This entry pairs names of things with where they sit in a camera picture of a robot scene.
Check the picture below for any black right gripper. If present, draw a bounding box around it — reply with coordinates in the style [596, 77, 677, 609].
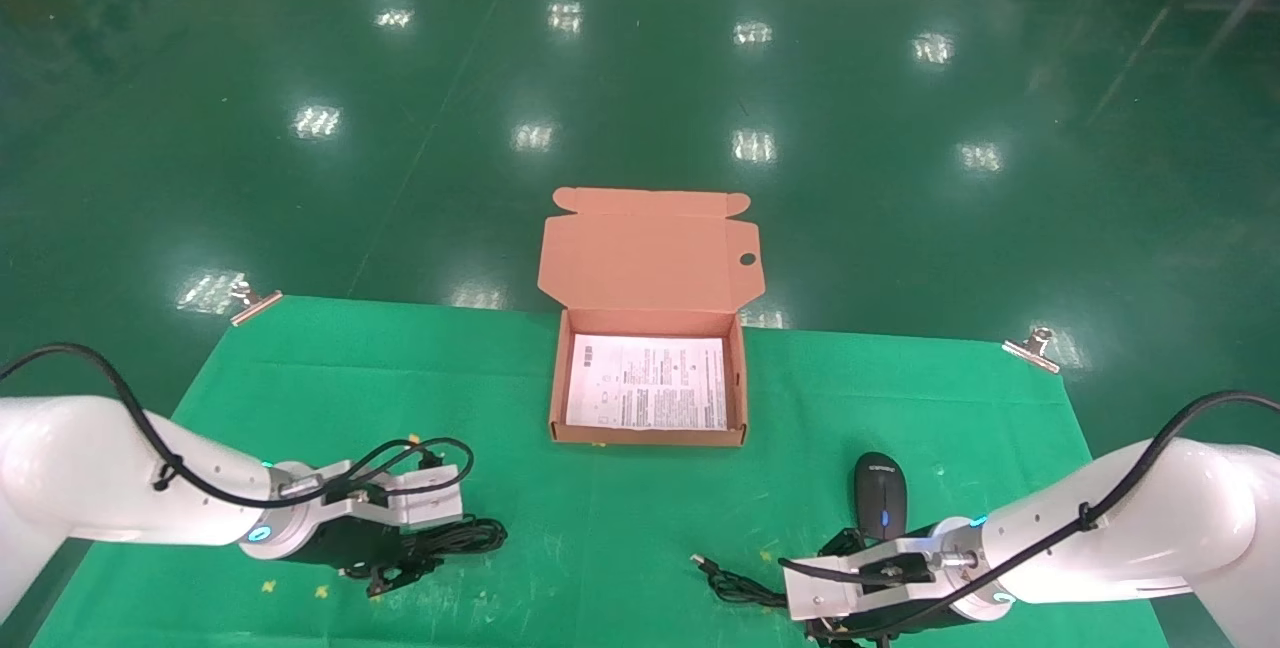
[808, 524, 1001, 648]

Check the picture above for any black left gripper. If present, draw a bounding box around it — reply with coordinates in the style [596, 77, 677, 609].
[295, 513, 433, 597]

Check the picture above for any black data cable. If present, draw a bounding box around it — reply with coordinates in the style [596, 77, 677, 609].
[338, 516, 509, 597]

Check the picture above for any black usb mouse cable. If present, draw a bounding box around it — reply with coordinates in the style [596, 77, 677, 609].
[690, 553, 796, 611]

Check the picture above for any black computer mouse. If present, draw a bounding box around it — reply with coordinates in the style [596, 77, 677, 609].
[853, 451, 909, 541]

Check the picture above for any open brown cardboard box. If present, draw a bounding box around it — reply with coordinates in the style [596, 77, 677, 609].
[537, 186, 766, 447]

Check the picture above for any green table cloth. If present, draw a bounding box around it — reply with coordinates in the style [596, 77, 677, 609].
[30, 295, 1171, 648]

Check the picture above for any white printed paper sheet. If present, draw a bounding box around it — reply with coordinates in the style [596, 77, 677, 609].
[565, 333, 729, 432]

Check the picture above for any silver metal table clamp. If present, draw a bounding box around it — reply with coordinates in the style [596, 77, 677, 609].
[228, 278, 284, 327]
[1002, 326, 1063, 374]

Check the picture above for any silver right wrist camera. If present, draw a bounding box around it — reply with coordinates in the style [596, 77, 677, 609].
[783, 533, 986, 622]

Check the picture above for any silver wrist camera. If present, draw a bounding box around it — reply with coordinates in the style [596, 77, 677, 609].
[270, 458, 466, 531]
[783, 533, 986, 622]

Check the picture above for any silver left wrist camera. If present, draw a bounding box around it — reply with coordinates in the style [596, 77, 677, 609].
[270, 458, 466, 531]

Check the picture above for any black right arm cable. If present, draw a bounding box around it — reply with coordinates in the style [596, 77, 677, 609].
[780, 390, 1280, 644]

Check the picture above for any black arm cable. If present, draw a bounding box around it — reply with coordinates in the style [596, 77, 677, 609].
[0, 343, 476, 514]
[780, 390, 1280, 644]

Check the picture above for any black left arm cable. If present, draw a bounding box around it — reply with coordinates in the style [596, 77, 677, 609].
[0, 343, 476, 514]

